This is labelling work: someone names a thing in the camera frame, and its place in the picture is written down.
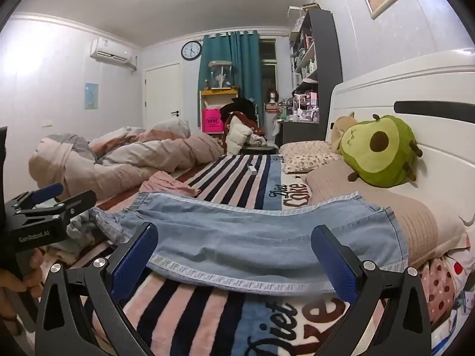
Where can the green avocado plush toy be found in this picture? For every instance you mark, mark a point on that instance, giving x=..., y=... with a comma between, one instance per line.
x=386, y=155

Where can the person's left hand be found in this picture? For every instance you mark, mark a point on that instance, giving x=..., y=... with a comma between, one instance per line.
x=31, y=267

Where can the round wall clock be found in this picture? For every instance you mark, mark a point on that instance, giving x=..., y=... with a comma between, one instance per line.
x=191, y=50

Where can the clear display box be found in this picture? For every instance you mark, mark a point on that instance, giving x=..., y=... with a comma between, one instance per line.
x=297, y=18

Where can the pink box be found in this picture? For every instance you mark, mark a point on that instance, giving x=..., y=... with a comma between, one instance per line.
x=212, y=120

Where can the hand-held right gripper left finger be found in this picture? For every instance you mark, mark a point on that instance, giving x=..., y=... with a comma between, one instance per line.
x=134, y=257

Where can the small blue wall poster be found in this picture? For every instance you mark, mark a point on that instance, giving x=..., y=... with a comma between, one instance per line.
x=91, y=96

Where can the brown plush toy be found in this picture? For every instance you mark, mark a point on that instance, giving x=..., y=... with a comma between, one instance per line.
x=338, y=128

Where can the light green cloth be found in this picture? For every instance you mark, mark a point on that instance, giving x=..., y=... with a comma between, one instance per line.
x=79, y=230

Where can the beige pillow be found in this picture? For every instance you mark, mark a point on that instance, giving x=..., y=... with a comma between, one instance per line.
x=412, y=218

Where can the white air conditioner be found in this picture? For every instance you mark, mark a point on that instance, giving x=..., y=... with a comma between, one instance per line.
x=111, y=53

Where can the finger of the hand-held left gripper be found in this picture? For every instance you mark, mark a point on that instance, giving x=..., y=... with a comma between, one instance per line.
x=79, y=200
x=46, y=191

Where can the pink pleated cloth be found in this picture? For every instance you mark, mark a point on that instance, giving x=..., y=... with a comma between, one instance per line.
x=169, y=185

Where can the pile of clothes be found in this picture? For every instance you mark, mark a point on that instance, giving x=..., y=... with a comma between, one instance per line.
x=239, y=126

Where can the window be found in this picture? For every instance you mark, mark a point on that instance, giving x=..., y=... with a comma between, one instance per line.
x=268, y=55

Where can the striped printed blanket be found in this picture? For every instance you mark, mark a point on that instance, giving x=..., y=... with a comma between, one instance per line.
x=230, y=178

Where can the pink polka dot bedsheet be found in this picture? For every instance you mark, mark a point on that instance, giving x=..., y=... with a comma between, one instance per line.
x=441, y=285

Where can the floral pillow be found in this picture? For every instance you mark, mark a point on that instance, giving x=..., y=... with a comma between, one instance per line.
x=308, y=155

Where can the white door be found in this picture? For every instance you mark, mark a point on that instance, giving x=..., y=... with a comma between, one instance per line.
x=161, y=96

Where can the wig on mannequin head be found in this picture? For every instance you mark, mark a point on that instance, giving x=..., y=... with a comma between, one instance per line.
x=273, y=95

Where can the glass display case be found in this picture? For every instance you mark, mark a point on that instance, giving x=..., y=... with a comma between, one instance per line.
x=220, y=74

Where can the pink and grey quilt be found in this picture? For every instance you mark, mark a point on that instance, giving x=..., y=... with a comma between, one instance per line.
x=122, y=155

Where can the light blue denim pants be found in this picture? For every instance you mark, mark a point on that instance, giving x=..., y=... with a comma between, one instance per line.
x=259, y=233

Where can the yellow shelf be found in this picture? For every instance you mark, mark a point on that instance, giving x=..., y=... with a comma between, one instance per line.
x=219, y=92

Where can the teal curtain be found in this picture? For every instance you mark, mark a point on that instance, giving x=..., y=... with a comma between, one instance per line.
x=241, y=63

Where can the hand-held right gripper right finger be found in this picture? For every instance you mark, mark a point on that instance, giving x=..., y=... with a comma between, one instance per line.
x=334, y=263

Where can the cluttered dark desk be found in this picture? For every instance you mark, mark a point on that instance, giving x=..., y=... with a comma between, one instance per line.
x=300, y=118

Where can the white bed headboard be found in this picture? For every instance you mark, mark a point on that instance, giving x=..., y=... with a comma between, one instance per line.
x=438, y=89

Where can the dark grey bookshelf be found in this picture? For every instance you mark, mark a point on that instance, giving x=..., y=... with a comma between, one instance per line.
x=326, y=55

